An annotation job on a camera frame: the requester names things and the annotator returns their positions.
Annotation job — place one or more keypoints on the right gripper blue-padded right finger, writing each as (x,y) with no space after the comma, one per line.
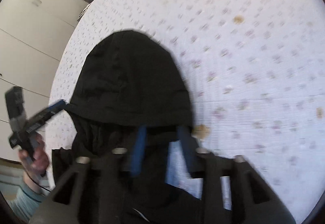
(189,146)

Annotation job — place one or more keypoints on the light blue left sleeve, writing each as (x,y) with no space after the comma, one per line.
(26,202)

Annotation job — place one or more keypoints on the white floral quilted bedspread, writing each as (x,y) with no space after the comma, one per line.
(254,70)

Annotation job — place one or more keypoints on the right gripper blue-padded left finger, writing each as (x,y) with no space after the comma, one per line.
(138,152)

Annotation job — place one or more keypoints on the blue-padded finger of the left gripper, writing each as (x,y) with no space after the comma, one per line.
(57,107)

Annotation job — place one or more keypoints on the black hooded jacket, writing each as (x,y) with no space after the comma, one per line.
(128,81)

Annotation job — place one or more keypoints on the person's left hand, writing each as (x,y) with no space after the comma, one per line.
(37,167)

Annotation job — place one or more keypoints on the white wardrobe doors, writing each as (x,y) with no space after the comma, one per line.
(34,34)

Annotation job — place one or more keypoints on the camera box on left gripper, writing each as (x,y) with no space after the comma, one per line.
(15,108)

